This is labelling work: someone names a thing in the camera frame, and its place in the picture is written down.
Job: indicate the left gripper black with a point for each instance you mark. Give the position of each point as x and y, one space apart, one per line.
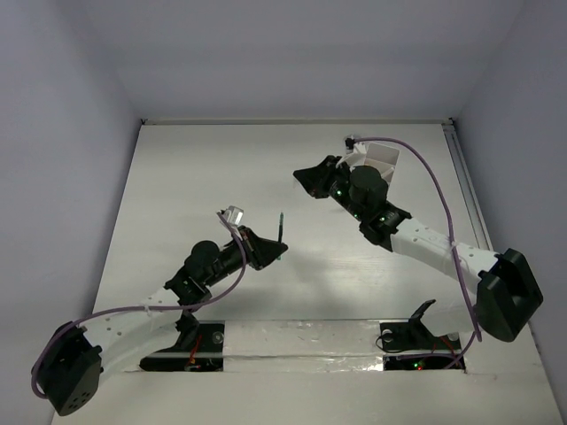
252 247

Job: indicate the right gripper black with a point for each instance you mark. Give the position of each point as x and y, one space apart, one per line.
315 179

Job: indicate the dark green capped pen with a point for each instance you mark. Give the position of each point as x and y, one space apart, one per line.
280 231

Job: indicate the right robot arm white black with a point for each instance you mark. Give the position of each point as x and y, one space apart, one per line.
503 284

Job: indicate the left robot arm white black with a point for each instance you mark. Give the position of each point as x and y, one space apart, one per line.
82 354

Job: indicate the white divided organizer box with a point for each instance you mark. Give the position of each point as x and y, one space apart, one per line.
383 158

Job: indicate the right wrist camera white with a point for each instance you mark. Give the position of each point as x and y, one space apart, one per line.
356 152

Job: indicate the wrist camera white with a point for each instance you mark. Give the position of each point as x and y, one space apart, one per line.
231 216
356 152

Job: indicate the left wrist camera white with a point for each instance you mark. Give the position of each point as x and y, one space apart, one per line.
231 216

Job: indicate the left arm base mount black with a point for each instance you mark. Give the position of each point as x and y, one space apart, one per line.
198 348

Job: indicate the aluminium rail right edge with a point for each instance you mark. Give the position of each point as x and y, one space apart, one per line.
470 199

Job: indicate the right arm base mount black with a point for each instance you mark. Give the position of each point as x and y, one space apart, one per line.
408 345

